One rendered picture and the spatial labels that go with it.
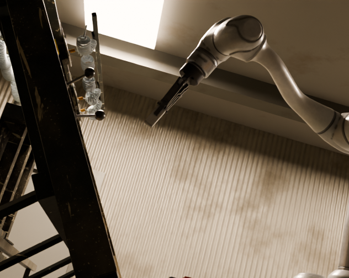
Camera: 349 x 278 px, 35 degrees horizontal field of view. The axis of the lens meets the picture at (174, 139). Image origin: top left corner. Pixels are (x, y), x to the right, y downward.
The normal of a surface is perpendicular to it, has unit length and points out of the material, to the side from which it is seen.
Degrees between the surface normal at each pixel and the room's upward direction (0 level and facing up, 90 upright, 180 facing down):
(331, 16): 180
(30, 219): 90
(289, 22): 180
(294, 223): 90
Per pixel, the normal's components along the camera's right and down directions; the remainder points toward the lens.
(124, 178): 0.12, -0.32
